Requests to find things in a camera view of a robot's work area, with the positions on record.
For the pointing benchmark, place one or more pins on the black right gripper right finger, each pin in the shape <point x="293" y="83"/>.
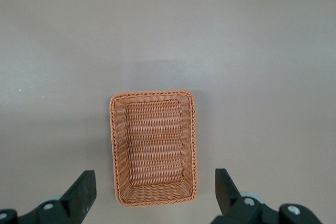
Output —
<point x="228" y="200"/>

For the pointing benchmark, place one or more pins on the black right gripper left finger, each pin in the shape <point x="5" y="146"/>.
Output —
<point x="76" y="200"/>

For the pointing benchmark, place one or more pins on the small brown woven basket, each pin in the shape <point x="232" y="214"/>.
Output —
<point x="153" y="145"/>

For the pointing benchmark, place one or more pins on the brown table cover cloth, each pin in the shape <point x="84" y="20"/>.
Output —
<point x="168" y="24"/>

